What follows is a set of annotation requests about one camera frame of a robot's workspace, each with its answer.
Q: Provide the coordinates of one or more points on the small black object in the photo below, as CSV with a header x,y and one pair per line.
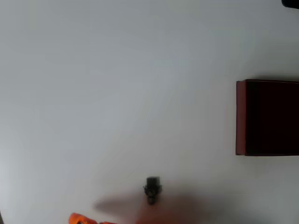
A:
x,y
152,189

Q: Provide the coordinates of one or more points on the dark red open box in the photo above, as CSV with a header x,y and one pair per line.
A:
x,y
271,119

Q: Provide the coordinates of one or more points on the black rounded object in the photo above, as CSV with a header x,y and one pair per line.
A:
x,y
290,3

